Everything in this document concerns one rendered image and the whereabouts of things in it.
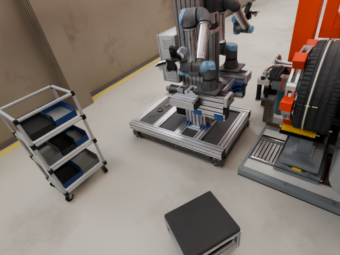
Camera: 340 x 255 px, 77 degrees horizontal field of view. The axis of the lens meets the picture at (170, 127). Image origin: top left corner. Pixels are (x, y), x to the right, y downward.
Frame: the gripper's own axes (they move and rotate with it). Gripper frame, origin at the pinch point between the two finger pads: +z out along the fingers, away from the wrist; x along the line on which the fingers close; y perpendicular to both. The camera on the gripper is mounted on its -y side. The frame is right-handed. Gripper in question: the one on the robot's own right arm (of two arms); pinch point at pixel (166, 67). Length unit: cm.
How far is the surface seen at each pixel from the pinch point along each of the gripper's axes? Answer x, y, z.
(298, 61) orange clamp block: -77, 1, -37
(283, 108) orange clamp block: -76, 30, -25
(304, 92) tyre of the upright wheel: -85, 17, -27
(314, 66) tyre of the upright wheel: -87, 2, -36
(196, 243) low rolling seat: -40, 85, 58
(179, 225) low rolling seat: -27, 87, 50
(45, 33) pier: 222, 29, -112
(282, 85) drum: -76, 28, -56
